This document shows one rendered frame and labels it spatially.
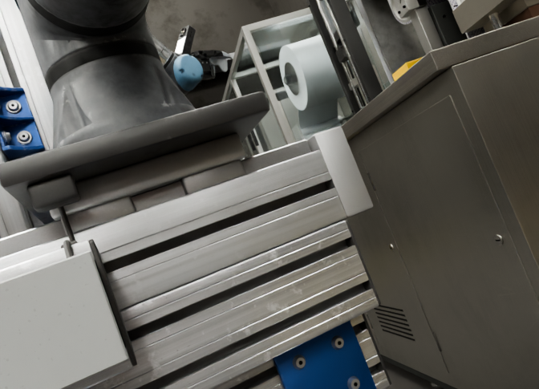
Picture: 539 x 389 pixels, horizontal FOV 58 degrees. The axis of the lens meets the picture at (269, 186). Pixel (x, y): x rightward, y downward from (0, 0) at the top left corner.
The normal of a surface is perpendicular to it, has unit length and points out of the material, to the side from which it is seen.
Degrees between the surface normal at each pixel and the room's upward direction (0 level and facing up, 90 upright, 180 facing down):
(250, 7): 90
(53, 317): 90
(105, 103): 72
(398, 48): 90
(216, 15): 90
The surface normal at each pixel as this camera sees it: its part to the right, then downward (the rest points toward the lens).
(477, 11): -0.91, 0.34
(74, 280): 0.29, -0.19
